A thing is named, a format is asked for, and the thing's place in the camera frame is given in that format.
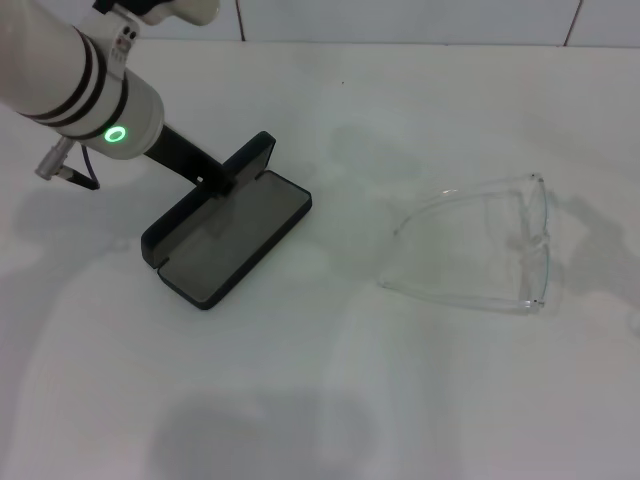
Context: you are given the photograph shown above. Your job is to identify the black glasses case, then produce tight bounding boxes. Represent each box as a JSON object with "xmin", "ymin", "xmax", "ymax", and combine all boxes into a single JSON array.
[{"xmin": 140, "ymin": 130, "xmax": 314, "ymax": 311}]

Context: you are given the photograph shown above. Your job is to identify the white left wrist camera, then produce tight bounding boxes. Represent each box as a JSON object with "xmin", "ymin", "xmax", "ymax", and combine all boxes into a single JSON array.
[{"xmin": 92, "ymin": 0, "xmax": 222, "ymax": 27}]

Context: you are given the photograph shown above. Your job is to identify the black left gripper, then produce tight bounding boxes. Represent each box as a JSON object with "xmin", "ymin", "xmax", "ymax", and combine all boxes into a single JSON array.
[{"xmin": 142, "ymin": 124, "xmax": 236, "ymax": 197}]

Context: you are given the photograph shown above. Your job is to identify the left gripper cable with connector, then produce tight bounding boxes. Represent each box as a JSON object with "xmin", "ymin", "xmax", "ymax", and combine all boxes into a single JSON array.
[{"xmin": 34, "ymin": 139, "xmax": 101, "ymax": 191}]

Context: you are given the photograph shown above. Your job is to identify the clear white glasses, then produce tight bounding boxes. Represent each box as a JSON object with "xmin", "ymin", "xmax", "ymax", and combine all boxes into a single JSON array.
[{"xmin": 378, "ymin": 172, "xmax": 554, "ymax": 315}]

